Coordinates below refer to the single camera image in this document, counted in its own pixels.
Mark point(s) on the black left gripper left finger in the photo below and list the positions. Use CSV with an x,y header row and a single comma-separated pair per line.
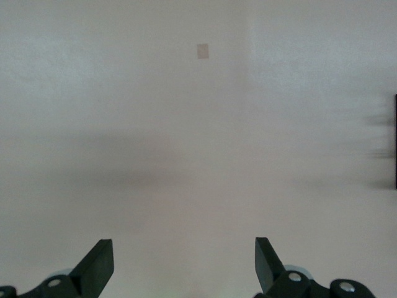
x,y
93,273

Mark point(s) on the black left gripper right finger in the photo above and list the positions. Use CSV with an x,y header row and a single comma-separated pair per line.
x,y
273,279

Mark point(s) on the brown table mat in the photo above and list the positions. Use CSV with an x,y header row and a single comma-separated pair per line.
x,y
186,139

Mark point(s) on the small brown tape square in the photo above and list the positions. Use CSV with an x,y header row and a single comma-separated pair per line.
x,y
202,51

